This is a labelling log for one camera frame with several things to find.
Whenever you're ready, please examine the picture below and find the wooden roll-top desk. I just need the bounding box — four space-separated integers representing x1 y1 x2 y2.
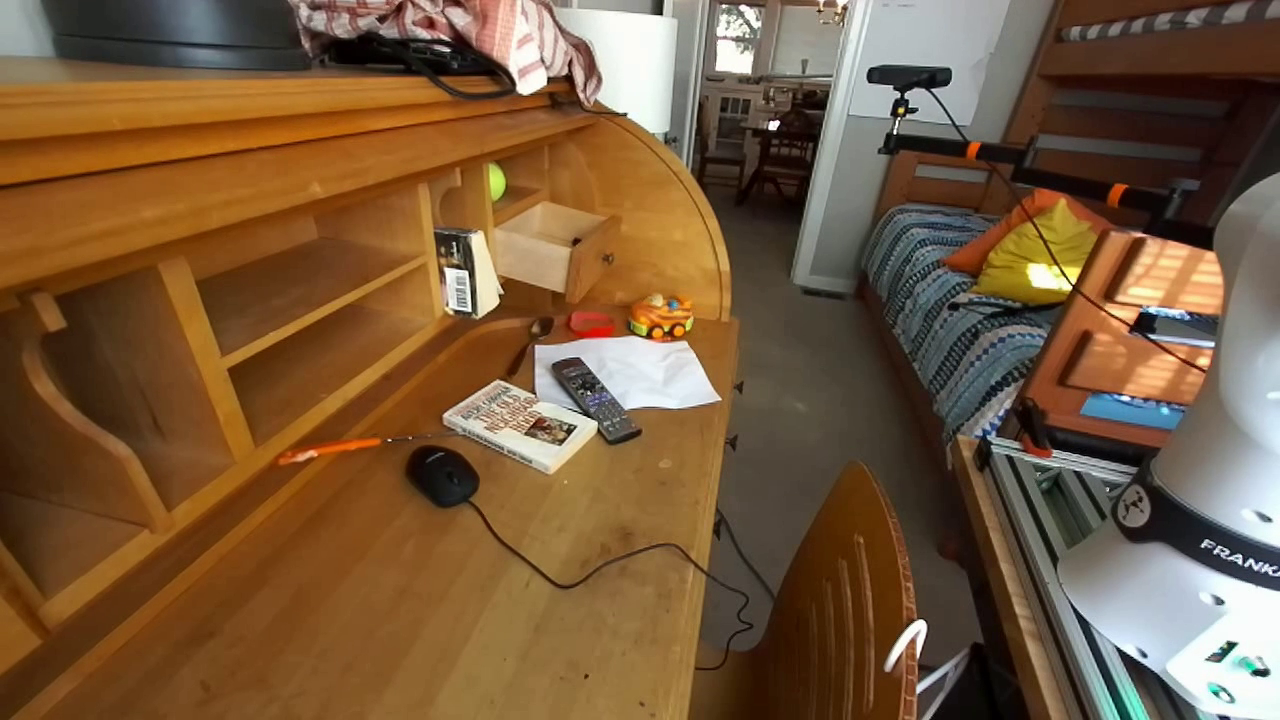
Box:
0 56 742 720

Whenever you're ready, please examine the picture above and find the black round object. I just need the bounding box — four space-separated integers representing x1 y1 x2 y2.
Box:
40 0 314 72

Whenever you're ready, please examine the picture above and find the crayon box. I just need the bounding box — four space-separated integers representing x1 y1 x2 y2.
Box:
434 227 505 320

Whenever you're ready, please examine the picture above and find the yellow pillow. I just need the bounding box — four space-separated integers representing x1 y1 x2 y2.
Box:
971 199 1102 307

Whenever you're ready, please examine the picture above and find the orange wooden board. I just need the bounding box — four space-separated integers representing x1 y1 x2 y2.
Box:
1018 229 1227 451

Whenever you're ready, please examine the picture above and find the black computer mouse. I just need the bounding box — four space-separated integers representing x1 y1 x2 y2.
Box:
405 444 482 509

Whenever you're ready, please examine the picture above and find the bunk bed with striped blanket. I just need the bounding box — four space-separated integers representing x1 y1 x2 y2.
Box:
858 0 1280 446

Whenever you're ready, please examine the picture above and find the wooden chair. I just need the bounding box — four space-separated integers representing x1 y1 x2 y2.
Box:
688 460 920 720

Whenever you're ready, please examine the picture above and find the red plaid cloth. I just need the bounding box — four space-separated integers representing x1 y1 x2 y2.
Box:
289 0 605 108

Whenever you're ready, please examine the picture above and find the black and orange clamp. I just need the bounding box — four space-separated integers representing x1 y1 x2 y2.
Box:
1012 396 1055 462

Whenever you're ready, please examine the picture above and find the orange-handled screwdriver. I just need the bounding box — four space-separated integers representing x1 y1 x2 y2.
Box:
276 431 442 468

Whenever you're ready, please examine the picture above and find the camera on mount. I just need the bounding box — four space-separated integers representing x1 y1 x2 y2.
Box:
865 64 1217 251

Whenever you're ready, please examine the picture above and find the orange pillow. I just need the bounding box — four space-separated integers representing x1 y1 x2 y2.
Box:
941 187 1117 278

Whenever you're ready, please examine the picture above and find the dining table with chairs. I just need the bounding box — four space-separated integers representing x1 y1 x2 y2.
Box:
694 84 833 208

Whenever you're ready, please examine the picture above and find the metal spoon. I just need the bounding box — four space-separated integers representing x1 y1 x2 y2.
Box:
505 317 555 380

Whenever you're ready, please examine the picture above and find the white paper on wall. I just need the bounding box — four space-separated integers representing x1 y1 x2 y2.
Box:
848 0 1013 128

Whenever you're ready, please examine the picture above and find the window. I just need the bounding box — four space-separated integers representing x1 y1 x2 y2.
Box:
713 0 764 77

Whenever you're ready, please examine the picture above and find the blue card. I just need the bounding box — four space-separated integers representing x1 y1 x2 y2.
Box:
1078 391 1188 432

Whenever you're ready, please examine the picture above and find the black mouse cable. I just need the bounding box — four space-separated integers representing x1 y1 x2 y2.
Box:
464 499 778 672

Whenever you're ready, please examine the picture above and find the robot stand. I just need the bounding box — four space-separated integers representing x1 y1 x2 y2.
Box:
950 432 1226 720

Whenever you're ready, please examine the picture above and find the white hanger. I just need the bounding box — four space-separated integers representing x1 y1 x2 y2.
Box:
882 618 973 695

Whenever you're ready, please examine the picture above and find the orange toy car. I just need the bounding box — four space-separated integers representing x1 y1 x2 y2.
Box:
627 292 696 343

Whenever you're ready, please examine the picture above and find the black remote control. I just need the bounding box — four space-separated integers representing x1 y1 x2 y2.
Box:
550 356 644 446

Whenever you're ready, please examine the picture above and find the paperback book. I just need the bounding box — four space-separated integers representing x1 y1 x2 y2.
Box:
441 379 600 476

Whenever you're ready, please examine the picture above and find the black strap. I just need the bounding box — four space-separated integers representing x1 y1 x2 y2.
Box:
328 34 519 102

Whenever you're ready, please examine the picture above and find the small wooden drawer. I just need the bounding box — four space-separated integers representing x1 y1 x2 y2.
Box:
493 201 622 305

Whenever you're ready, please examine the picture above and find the white sheet of paper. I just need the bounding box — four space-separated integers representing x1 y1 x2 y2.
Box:
533 336 723 412

